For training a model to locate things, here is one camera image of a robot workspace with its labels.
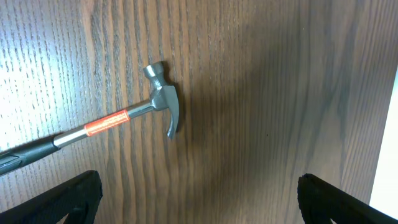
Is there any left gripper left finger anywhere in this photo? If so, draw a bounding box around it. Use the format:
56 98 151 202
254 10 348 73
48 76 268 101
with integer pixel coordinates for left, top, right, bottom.
1 170 103 223

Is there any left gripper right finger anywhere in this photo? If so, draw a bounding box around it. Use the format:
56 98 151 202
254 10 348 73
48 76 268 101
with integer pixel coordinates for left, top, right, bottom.
297 174 397 224

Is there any small claw hammer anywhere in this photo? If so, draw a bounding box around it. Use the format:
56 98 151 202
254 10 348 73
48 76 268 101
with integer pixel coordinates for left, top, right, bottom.
1 62 180 175

